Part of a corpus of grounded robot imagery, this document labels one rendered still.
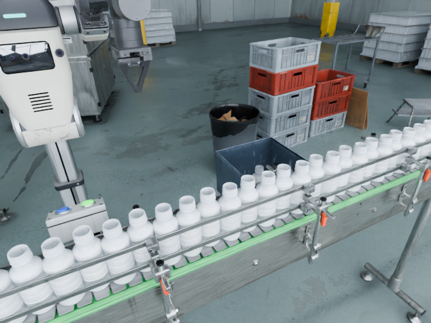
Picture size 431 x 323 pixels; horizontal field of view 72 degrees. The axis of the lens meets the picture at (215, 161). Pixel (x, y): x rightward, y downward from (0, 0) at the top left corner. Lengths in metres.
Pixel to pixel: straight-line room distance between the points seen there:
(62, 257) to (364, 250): 2.03
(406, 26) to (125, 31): 7.15
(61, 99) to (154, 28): 9.02
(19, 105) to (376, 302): 2.01
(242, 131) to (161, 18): 7.93
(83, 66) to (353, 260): 3.63
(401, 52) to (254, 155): 6.41
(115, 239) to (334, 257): 1.78
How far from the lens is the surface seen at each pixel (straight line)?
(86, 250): 0.70
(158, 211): 0.72
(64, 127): 1.18
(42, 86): 1.13
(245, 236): 0.85
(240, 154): 1.43
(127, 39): 0.67
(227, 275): 0.89
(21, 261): 0.71
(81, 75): 4.28
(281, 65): 2.98
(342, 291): 2.09
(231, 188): 0.77
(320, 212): 0.85
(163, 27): 10.18
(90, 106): 4.38
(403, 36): 7.64
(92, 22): 1.16
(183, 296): 0.86
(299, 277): 2.08
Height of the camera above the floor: 1.60
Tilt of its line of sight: 31 degrees down
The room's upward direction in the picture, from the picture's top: 1 degrees counter-clockwise
